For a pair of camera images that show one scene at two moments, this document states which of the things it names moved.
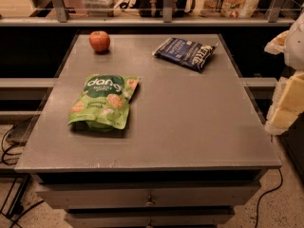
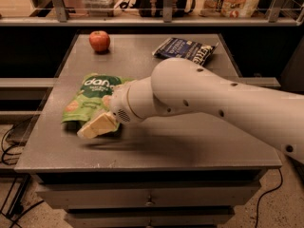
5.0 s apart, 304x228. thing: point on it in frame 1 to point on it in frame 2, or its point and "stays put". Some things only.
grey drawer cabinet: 195,147 stays put
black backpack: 148,0 stays put
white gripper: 295,49 to 120,103
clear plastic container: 99,0 stays put
